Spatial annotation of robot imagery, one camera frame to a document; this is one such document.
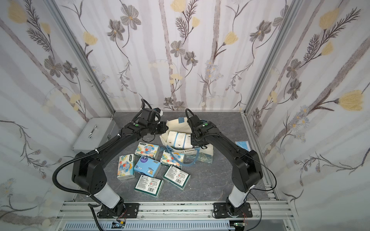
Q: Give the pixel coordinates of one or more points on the elephant tissue pack by bag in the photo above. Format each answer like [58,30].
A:
[175,159]

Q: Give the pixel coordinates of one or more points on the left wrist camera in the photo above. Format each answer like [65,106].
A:
[158,110]

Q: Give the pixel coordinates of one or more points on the purple tissue pack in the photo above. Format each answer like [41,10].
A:
[187,142]

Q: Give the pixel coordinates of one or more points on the cream canvas tote bag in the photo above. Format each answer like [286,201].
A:
[179,151]

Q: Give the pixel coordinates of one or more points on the green barcode tissue pack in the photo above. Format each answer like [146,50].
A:
[149,185]
[177,177]

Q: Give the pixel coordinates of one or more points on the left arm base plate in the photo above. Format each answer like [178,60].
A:
[121,210]

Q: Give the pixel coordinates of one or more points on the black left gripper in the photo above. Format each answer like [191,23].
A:
[162,127]

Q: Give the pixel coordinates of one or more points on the blue face mask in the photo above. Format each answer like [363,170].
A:
[244,144]

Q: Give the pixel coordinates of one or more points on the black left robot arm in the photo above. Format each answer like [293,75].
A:
[88,168]

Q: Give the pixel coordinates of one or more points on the white slotted cable duct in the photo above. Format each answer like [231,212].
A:
[182,225]

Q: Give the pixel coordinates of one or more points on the elephant tissue pack far left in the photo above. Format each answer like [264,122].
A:
[148,150]

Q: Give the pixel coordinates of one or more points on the blue tissue pack centre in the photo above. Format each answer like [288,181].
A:
[147,166]

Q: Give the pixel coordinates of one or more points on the elephant tissue pack left upright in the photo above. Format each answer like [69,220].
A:
[126,167]

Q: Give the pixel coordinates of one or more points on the grey metal box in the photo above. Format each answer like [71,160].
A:
[97,132]

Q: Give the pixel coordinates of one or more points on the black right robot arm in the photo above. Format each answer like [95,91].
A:
[246,165]

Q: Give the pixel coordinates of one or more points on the aluminium mounting rail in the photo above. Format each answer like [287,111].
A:
[157,210]

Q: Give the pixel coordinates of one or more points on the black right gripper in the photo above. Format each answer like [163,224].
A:
[195,134]

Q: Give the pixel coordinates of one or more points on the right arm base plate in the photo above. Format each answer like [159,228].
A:
[226,210]

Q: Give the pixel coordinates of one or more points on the white blue tissue pack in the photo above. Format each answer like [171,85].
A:
[171,139]

